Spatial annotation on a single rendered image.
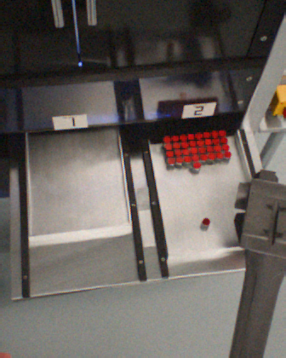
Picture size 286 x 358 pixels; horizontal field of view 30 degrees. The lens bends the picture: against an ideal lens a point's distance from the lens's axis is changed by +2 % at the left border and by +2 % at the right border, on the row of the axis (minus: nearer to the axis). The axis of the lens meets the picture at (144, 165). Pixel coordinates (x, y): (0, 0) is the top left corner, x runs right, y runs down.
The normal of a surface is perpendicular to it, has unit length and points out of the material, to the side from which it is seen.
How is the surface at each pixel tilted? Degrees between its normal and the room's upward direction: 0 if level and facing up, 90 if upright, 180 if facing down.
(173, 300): 0
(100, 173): 0
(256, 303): 52
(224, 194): 0
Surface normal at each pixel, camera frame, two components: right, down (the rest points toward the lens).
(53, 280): 0.04, -0.46
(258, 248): -0.25, 0.36
